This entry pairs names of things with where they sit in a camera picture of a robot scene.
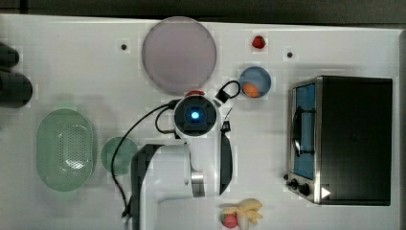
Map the orange fruit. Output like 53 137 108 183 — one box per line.
243 83 260 98

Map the grey round plate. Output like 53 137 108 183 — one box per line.
142 16 216 94

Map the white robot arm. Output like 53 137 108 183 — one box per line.
130 95 233 230

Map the black toaster oven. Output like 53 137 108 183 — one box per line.
283 76 393 206

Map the red strawberry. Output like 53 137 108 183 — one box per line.
252 35 266 49

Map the blue bowl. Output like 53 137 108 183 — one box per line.
238 66 272 98

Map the black cylinder post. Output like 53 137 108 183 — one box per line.
0 71 33 108

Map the green oval strainer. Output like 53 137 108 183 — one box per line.
36 108 94 192

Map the green mug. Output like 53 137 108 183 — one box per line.
101 137 138 175

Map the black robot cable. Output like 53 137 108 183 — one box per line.
110 80 241 221

